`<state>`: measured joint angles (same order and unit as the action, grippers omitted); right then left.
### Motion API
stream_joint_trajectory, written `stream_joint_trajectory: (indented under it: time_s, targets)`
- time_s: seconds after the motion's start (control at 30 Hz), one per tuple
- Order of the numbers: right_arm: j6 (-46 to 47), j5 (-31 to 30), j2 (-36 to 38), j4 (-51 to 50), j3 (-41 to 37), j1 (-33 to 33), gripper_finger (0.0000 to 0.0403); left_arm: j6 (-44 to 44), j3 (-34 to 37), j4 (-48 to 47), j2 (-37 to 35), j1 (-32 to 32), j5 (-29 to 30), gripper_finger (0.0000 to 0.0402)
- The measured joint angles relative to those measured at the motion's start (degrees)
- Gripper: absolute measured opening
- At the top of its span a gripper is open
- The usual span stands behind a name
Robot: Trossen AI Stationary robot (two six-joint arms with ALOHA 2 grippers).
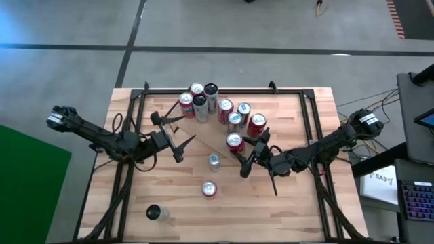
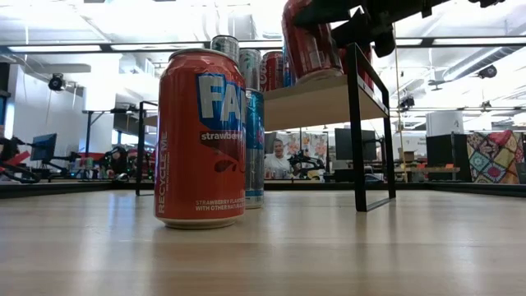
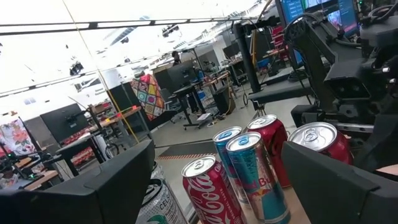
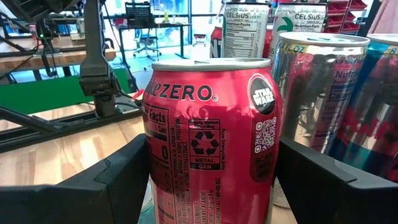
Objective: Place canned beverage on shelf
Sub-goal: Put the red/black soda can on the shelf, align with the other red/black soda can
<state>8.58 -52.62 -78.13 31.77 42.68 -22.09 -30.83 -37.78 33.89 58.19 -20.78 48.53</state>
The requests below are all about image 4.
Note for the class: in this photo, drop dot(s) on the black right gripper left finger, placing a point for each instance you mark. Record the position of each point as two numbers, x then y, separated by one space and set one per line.
77 202

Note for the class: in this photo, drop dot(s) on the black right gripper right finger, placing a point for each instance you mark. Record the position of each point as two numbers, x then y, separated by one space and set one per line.
342 202

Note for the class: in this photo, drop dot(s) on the blue silver Red Bull can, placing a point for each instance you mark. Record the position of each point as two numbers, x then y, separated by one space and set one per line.
376 118
317 93

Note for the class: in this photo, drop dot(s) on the red cola can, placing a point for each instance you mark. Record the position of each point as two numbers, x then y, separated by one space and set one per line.
211 140

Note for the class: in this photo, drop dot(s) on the white Celsius can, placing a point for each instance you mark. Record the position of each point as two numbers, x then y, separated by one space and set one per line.
244 31
298 18

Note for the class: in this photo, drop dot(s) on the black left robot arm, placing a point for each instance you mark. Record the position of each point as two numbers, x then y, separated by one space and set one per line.
96 62

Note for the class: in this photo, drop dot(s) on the green floor mat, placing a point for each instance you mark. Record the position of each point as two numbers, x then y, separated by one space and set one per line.
46 93

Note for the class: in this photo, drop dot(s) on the wooden desk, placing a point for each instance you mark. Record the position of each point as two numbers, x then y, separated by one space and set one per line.
25 60

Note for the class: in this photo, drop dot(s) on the office chair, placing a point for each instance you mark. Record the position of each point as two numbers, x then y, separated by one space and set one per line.
146 42

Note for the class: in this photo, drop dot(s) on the red bin rack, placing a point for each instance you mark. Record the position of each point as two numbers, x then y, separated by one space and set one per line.
342 15

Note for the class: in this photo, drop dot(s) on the black desk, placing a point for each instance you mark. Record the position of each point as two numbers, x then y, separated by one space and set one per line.
155 26

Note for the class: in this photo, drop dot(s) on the black perforated crate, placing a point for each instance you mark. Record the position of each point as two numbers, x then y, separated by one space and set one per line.
138 14

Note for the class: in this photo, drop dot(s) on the wooden shelf black metal frame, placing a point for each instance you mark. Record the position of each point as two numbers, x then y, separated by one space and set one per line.
77 155

